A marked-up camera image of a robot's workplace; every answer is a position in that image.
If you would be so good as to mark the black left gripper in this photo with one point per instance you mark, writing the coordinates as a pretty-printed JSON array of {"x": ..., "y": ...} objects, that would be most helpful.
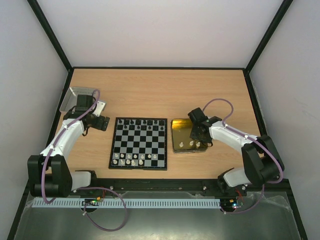
[{"x": 102, "y": 125}]

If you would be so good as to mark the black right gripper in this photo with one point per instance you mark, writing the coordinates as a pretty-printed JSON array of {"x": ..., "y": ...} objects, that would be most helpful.
[{"x": 200, "y": 133}]

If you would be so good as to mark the gold metal tin box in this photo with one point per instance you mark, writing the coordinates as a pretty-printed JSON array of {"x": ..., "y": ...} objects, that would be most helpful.
[{"x": 180, "y": 132}]

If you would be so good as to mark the silver metal tin lid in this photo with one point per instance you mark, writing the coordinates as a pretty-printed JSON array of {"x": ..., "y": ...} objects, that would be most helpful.
[{"x": 71, "y": 96}]

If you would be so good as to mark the black silver chess board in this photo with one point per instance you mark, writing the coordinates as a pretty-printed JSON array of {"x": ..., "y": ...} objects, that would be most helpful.
[{"x": 131, "y": 144}]

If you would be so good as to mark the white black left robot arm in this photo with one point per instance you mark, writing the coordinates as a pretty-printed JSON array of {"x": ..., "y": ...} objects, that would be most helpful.
[{"x": 49, "y": 176}]

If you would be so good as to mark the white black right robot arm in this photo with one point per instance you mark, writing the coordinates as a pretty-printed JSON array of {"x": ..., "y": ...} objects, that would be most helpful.
[{"x": 261, "y": 160}]

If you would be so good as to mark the left controller circuit board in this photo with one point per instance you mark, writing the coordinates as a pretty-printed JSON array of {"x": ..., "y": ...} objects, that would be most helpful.
[{"x": 92, "y": 201}]

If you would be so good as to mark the controller circuit board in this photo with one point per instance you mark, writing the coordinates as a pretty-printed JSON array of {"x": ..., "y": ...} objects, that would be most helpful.
[
  {"x": 92, "y": 201},
  {"x": 230, "y": 205}
]

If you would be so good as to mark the right controller circuit board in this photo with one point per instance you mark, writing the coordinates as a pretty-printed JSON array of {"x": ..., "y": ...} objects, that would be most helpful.
[{"x": 230, "y": 205}]

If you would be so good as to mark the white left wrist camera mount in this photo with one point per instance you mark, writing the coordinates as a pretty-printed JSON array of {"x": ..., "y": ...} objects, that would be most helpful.
[{"x": 99, "y": 108}]

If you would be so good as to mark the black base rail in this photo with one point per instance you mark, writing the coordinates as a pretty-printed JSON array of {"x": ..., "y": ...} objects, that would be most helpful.
[{"x": 205, "y": 187}]

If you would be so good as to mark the black enclosure frame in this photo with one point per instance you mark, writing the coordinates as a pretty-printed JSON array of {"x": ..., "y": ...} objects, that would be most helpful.
[{"x": 38, "y": 12}]

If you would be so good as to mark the white slotted cable duct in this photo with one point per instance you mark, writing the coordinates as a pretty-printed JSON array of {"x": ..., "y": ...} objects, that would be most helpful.
[{"x": 131, "y": 203}]

